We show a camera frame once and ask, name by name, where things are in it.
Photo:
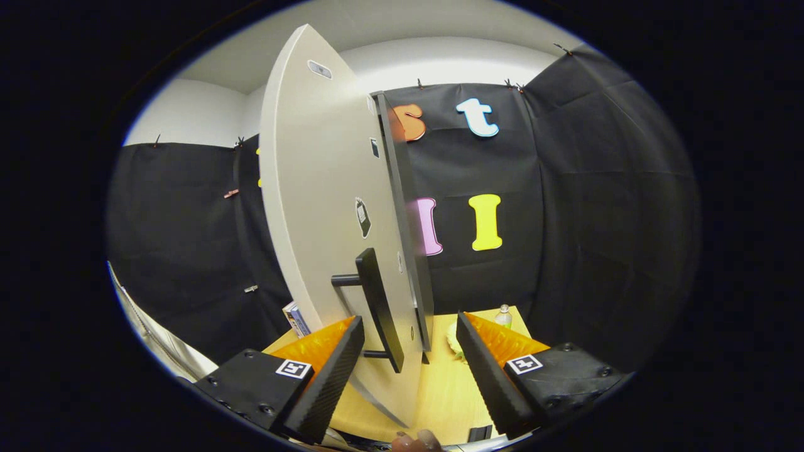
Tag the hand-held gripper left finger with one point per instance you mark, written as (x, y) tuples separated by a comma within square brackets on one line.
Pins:
[(333, 383)]

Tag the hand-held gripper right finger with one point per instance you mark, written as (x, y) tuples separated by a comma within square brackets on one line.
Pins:
[(490, 383)]

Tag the beige shoe cabinet door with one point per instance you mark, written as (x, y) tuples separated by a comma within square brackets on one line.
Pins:
[(314, 188)]

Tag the small black block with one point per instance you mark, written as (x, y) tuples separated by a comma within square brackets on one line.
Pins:
[(480, 433)]

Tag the pale yellow round object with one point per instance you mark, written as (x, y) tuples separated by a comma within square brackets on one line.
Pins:
[(453, 342)]

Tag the green label plastic bottle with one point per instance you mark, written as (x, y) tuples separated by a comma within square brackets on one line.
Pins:
[(503, 317)]

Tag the blue and white book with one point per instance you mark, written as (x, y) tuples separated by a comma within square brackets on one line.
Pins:
[(296, 320)]

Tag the black backdrop cloth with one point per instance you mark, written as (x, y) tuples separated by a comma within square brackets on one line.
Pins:
[(597, 220)]

